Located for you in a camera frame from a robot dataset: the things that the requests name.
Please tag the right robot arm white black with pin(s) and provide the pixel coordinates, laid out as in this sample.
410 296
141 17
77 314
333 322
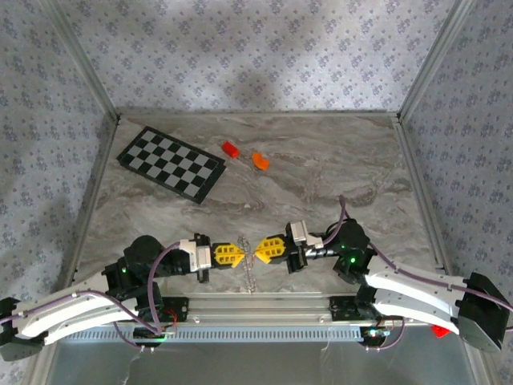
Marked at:
417 297

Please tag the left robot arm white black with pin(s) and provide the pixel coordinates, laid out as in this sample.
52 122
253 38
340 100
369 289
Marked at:
72 313

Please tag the orange curved plastic piece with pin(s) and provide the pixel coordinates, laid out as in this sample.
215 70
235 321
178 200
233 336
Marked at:
260 161

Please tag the black left controller board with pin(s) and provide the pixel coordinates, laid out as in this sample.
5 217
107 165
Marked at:
154 341

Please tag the black controller board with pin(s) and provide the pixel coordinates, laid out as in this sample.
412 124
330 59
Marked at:
154 341
374 341

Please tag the black grey chessboard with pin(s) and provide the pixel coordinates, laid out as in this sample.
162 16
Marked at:
172 160

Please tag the red rectangular block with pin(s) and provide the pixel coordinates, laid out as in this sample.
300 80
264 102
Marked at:
230 149

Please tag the black right controller board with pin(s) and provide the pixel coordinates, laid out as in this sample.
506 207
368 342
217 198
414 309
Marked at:
374 341

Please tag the grey metal sheet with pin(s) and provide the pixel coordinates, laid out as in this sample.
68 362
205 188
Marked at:
260 365

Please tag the red toy brick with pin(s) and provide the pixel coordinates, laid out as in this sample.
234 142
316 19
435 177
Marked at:
439 332

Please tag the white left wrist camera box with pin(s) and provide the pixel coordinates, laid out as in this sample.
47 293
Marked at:
198 254

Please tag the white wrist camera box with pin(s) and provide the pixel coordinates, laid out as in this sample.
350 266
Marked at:
304 234
198 254

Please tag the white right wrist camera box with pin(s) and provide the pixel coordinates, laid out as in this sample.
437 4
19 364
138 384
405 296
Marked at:
304 234

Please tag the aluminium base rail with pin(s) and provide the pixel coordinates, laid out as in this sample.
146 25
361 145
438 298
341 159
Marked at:
260 309

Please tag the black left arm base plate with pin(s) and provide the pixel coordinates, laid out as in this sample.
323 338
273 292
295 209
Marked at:
180 309

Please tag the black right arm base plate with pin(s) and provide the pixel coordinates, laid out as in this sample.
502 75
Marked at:
340 309

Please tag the aluminium table edge rail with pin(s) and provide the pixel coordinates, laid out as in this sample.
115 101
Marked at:
260 114
91 200
424 200

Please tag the aluminium frame post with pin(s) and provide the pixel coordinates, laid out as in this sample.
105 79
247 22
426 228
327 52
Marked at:
435 60
82 60

